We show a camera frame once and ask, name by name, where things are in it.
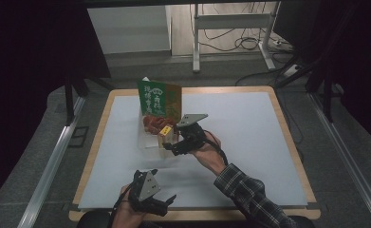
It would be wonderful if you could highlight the black metal stand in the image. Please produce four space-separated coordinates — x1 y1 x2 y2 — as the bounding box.
63 73 115 126
274 56 337 124

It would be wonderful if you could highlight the white metal desk frame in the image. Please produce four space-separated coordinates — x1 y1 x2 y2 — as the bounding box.
192 2 277 74

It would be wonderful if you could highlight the white table mat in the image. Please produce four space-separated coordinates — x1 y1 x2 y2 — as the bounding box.
78 91 309 209

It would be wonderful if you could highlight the person's left hand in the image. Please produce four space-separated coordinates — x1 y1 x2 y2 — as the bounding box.
111 186 148 228

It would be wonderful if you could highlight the white board panel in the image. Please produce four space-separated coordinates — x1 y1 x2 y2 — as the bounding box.
87 5 172 55

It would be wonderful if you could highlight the long black floor cable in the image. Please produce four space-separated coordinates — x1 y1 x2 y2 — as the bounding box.
234 69 290 87

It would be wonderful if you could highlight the white power strip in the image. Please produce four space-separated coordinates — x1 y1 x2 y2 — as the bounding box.
282 64 302 79

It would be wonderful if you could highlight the person's right hand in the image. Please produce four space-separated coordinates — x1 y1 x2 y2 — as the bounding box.
189 132 229 177

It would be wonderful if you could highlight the person's left leg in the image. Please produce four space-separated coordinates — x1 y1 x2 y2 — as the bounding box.
76 210 111 228

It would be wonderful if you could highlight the hand-held gripper cable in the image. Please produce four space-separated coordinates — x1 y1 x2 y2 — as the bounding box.
205 129 230 167
108 180 138 228

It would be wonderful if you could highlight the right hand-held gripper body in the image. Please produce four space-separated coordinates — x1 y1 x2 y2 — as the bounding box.
173 113 209 157

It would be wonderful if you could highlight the right hand-held gripper cable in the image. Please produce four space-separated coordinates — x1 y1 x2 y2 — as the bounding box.
205 129 230 167

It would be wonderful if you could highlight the clear plastic container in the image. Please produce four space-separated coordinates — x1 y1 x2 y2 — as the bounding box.
137 107 183 160

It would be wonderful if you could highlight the black floor plate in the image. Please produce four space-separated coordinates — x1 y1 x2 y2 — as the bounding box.
68 126 89 148

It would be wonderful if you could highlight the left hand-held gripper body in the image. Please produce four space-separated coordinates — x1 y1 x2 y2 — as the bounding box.
128 170 170 218

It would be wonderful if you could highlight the green and red sauce packet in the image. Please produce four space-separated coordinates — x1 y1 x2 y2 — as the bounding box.
137 79 183 136

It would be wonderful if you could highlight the dark curtain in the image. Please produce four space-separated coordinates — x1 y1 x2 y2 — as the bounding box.
300 0 371 155
0 0 112 212

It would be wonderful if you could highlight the left hand-held gripper cable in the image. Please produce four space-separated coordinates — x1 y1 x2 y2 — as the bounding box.
108 180 138 228

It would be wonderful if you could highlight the aluminium rail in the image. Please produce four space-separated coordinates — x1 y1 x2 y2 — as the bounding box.
308 92 371 228
16 96 86 228

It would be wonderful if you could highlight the black cable bundle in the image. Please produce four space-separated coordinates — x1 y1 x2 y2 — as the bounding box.
201 2 294 53

